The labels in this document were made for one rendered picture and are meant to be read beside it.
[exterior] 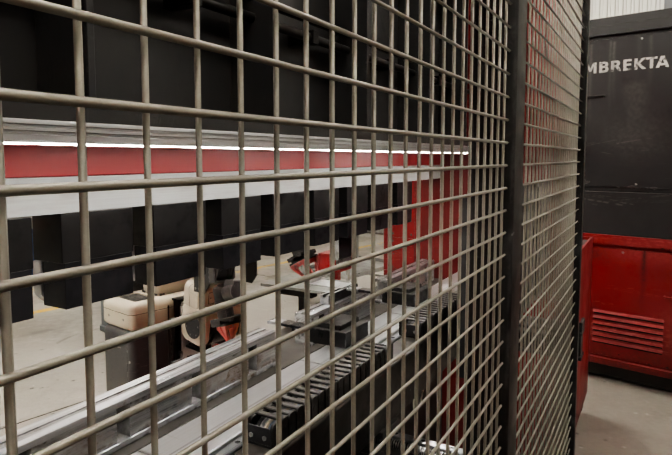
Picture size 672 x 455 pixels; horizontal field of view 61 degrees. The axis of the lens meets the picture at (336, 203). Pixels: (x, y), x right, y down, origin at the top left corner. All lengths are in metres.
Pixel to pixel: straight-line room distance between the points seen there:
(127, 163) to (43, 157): 0.17
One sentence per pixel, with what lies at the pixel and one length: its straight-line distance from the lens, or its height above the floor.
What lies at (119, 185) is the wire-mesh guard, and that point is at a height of 1.42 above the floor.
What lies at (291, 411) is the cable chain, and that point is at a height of 1.04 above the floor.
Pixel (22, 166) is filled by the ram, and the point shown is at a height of 1.42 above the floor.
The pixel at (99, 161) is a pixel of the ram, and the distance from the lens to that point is 1.10.
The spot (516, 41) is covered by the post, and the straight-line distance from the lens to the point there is 0.67.
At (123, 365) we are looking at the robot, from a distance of 2.72.
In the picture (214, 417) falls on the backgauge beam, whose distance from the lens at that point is 1.07.
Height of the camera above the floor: 1.43
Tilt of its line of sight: 5 degrees down
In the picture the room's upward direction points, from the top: straight up
